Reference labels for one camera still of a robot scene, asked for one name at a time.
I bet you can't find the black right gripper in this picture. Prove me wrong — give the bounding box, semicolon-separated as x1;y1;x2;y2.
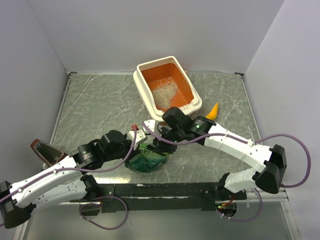
152;127;185;155

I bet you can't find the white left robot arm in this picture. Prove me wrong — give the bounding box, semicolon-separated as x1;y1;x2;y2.
0;129;147;229

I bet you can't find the yellow plastic litter scoop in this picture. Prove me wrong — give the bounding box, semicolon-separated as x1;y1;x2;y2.
206;102;219;121

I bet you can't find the green cat litter bag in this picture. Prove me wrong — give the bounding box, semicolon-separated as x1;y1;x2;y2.
124;143;170;173

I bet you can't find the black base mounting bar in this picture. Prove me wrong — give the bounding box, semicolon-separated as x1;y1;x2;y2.
79;182;247;213

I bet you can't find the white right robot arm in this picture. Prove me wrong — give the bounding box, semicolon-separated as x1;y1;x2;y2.
145;107;287;199

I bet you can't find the orange and cream litter box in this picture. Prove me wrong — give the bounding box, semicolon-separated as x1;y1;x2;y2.
133;56;202;122

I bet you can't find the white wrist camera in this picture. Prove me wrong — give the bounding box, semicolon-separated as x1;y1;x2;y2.
126;124;147;149
143;119;158;135

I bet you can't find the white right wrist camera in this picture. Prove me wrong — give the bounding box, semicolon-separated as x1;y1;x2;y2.
143;119;158;135

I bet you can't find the brown black side object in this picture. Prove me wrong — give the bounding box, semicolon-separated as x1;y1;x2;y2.
30;139;67;167

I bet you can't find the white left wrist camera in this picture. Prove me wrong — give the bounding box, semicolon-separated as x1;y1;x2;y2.
126;124;147;149

